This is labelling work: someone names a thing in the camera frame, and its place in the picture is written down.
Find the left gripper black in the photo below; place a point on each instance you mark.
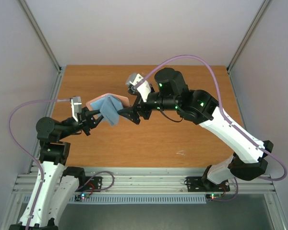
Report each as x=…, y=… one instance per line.
x=85, y=121

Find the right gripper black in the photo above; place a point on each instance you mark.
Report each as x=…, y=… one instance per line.
x=138, y=111

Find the pink card holder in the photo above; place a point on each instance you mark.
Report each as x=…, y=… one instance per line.
x=108, y=105

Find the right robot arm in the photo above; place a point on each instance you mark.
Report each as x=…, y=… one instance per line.
x=201, y=108

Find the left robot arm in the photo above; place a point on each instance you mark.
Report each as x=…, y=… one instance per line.
x=55, y=183

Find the left circuit board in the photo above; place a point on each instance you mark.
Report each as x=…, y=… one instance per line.
x=81, y=197

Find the circuit board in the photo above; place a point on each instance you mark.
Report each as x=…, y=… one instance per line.
x=81, y=197
x=214, y=196

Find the right circuit board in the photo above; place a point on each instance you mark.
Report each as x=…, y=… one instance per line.
x=214, y=196

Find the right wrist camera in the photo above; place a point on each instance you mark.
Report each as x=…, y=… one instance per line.
x=137, y=84

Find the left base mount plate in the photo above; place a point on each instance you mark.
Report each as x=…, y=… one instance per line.
x=95, y=183

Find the base mount plate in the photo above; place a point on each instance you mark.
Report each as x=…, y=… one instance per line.
x=198, y=184
x=95, y=183

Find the aluminium rail frame front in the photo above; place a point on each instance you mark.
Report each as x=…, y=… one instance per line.
x=141, y=180

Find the grey slotted cable duct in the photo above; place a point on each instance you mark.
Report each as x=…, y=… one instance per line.
x=100, y=199

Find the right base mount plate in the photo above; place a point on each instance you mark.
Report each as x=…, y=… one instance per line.
x=198, y=184

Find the left aluminium corner post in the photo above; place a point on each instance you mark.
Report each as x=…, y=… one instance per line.
x=28, y=13

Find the aluminium corner post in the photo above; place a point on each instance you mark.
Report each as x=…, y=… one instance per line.
x=28, y=13
x=249, y=32

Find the right aluminium corner post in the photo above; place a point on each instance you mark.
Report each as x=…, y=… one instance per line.
x=249, y=32

